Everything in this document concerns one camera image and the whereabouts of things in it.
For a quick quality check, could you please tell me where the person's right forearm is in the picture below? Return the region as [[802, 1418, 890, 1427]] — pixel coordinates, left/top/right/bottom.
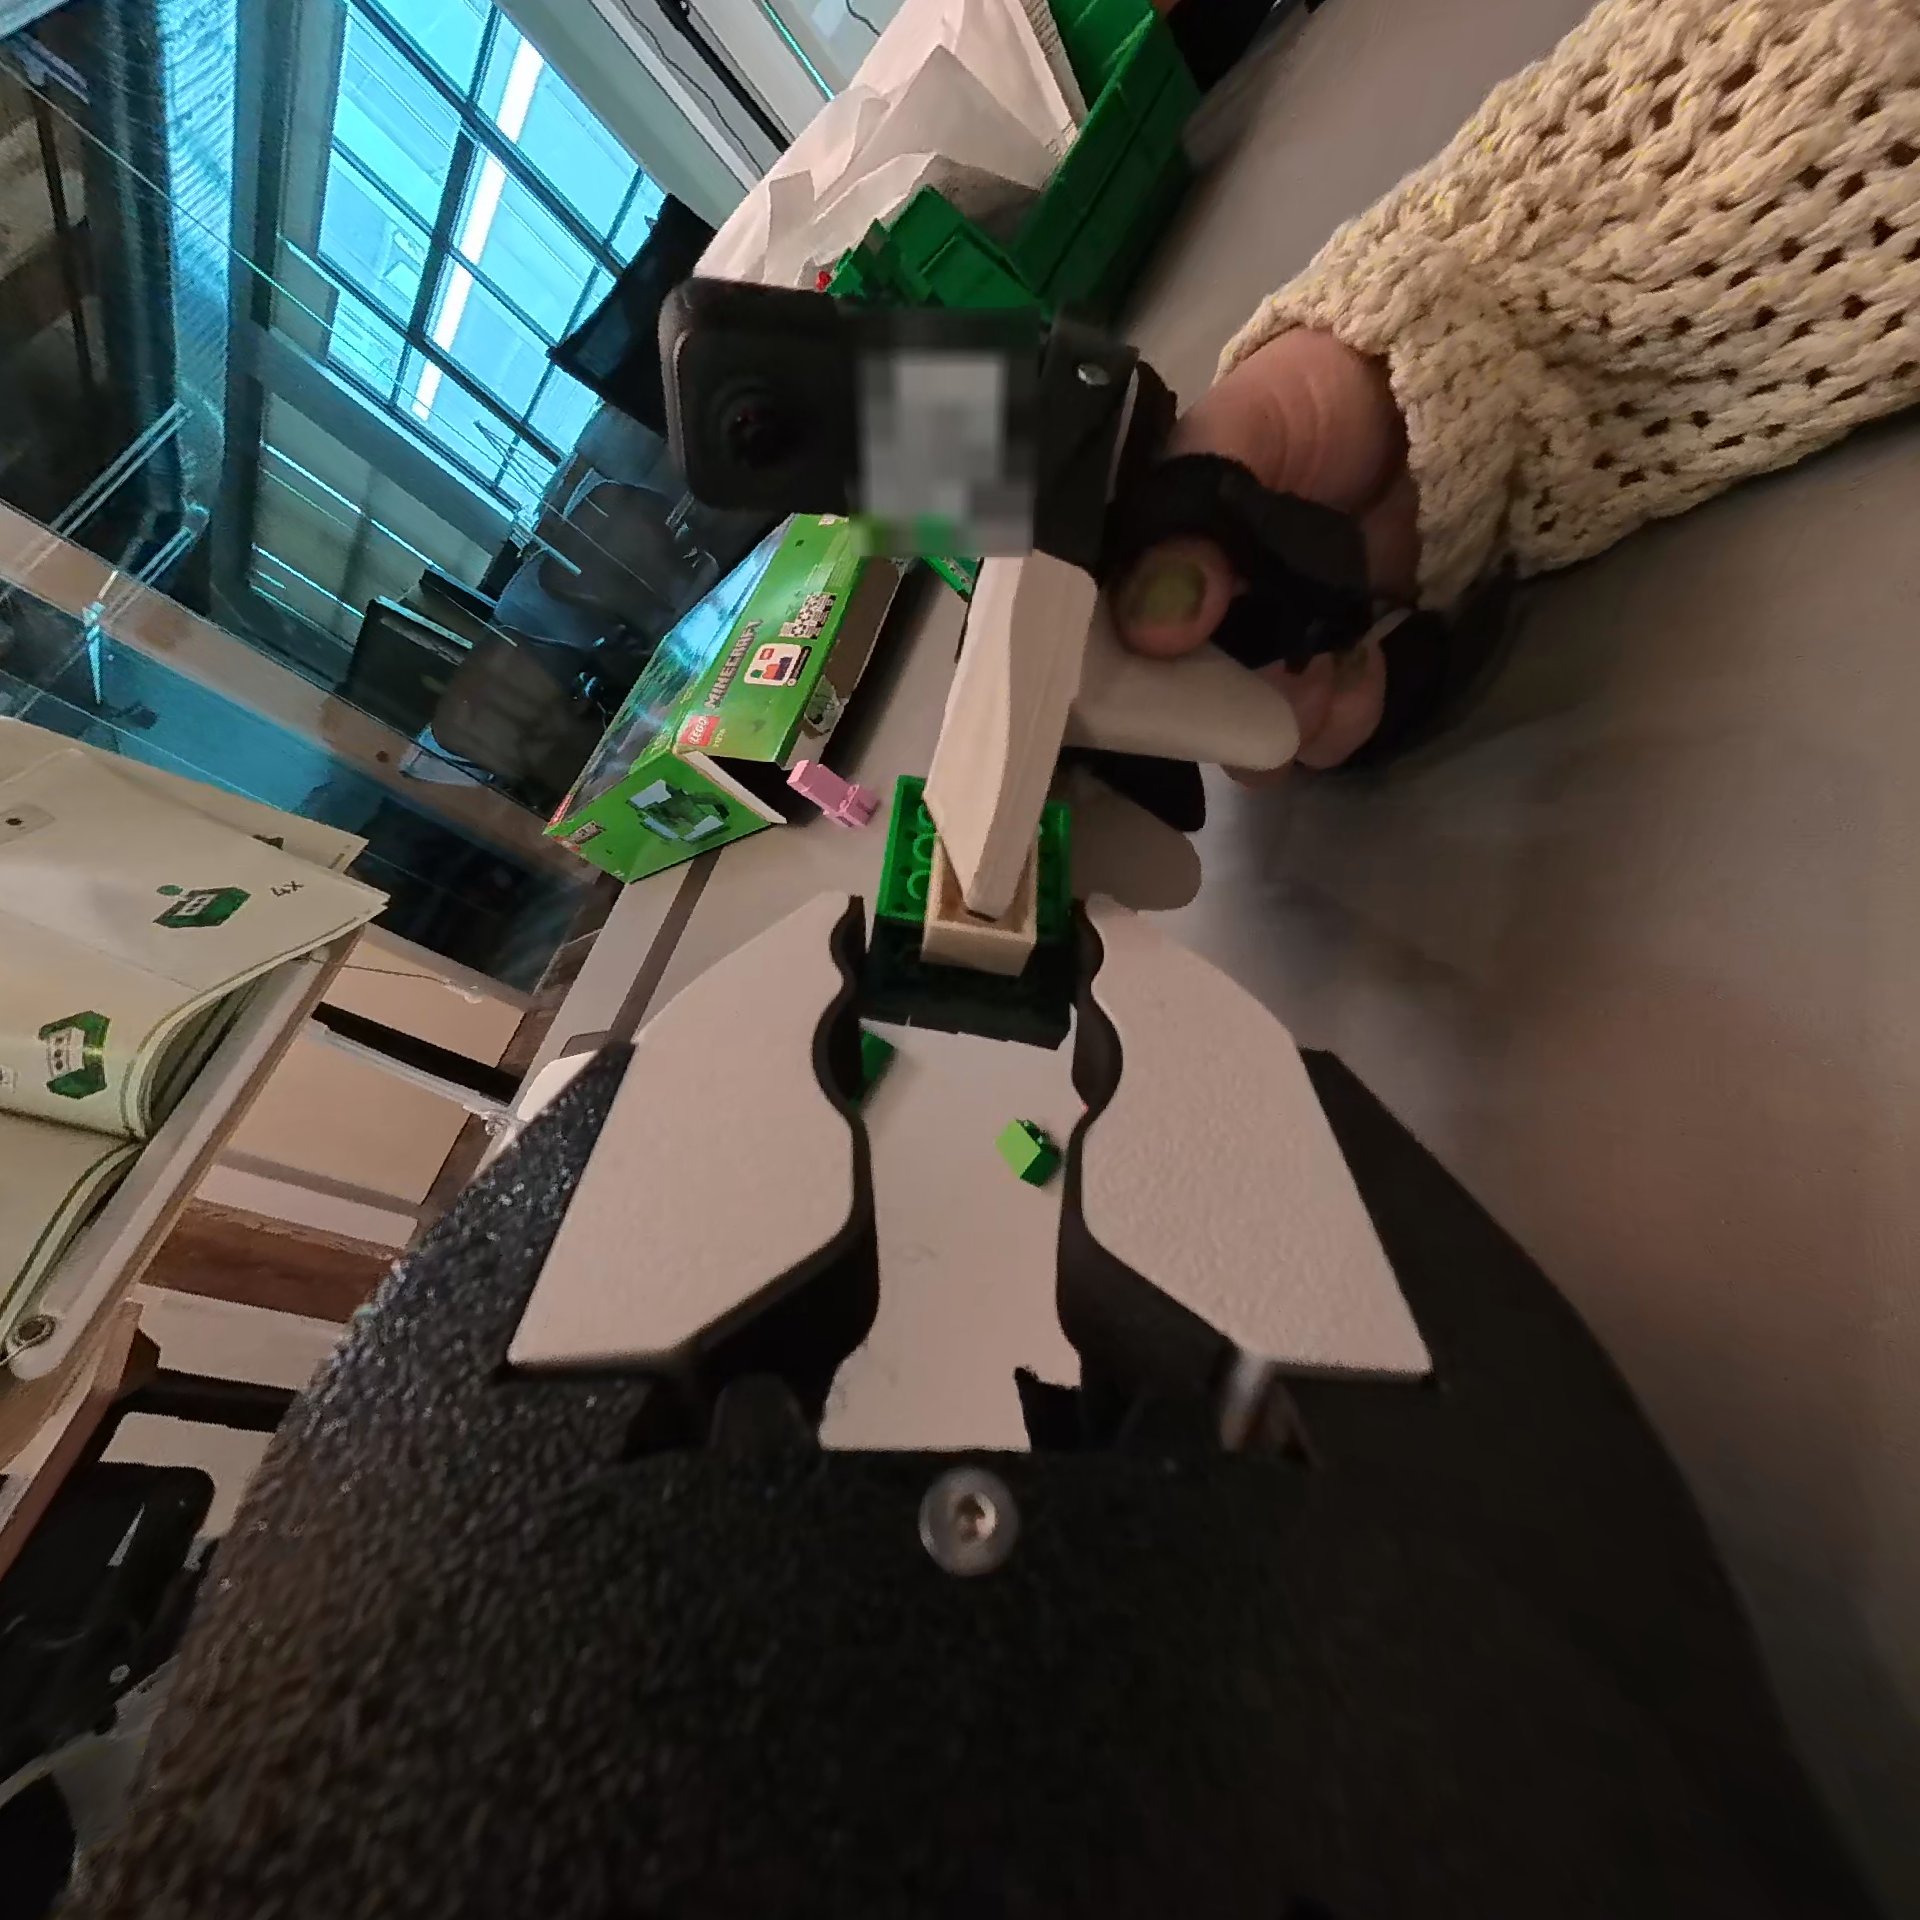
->
[[1212, 0, 1920, 605]]

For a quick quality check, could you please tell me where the group of black mesh chairs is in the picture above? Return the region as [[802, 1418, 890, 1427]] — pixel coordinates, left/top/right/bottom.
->
[[342, 434, 724, 784]]

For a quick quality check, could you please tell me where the pale green instruction booklet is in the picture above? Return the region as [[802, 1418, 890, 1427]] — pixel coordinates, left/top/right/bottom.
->
[[0, 717, 393, 1326]]

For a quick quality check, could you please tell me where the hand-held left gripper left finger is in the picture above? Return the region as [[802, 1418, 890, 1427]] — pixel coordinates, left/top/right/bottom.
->
[[505, 888, 886, 1452]]

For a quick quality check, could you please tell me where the green lego creeper figure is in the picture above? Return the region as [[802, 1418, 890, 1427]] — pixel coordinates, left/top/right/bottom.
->
[[826, 192, 1039, 314]]

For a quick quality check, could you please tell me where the person's right hand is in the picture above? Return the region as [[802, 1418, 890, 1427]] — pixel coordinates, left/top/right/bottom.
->
[[1118, 320, 1426, 773]]

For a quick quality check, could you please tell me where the green and grey lego panel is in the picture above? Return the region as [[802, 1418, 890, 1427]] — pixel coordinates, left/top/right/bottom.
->
[[877, 773, 1082, 976]]

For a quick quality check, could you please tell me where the green plastic crate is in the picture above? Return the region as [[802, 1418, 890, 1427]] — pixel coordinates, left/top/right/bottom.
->
[[1019, 0, 1204, 304]]

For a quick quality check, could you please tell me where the white paper bag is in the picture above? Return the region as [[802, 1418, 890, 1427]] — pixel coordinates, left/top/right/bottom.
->
[[711, 0, 1090, 302]]

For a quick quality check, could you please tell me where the green toy set box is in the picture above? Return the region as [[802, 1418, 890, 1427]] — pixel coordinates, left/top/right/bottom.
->
[[541, 511, 913, 884]]

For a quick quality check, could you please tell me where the black high-back chair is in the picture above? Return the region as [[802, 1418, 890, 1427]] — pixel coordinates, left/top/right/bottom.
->
[[546, 195, 716, 440]]

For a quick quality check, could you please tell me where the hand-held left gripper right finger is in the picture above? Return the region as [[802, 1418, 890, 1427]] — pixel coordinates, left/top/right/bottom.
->
[[1057, 893, 1437, 1453]]

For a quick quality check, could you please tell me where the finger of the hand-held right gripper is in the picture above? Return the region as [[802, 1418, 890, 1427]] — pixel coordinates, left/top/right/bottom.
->
[[918, 551, 1099, 923]]

